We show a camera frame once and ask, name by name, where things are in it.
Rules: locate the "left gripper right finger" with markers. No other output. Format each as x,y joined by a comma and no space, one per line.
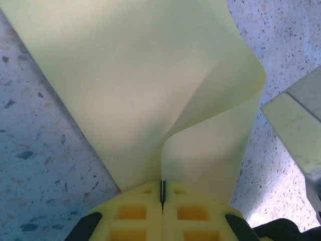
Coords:
193,216

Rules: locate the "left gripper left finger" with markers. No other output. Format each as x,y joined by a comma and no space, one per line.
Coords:
135,216

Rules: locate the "yellow square paper sheet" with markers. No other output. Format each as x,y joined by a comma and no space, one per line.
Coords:
125,88

